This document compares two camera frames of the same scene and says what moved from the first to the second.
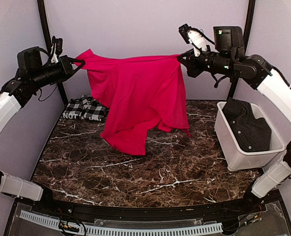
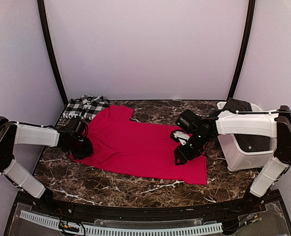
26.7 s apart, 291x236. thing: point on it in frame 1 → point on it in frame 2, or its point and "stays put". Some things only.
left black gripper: x=66 y=70 → x=89 y=150
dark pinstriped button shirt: x=252 y=133 stays put
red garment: x=137 y=92 → x=145 y=149
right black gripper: x=194 y=70 → x=184 y=155
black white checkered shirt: x=86 y=108 stays put
